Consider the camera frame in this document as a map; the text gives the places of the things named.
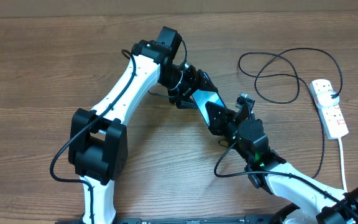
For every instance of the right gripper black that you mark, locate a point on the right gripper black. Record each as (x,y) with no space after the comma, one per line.
(217,122)

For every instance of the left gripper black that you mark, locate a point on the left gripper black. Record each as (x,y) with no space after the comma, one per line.
(197,79)

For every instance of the Galaxy smartphone blue screen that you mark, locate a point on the Galaxy smartphone blue screen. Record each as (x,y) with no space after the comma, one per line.
(201,97)

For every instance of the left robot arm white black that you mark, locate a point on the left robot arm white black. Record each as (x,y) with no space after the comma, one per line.
(96,153)

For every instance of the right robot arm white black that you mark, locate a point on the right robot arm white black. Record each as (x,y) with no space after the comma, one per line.
(273,173)

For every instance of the white charger plug adapter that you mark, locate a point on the white charger plug adapter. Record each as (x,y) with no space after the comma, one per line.
(324,99)

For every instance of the white power strip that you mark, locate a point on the white power strip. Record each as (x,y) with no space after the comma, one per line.
(333,121)

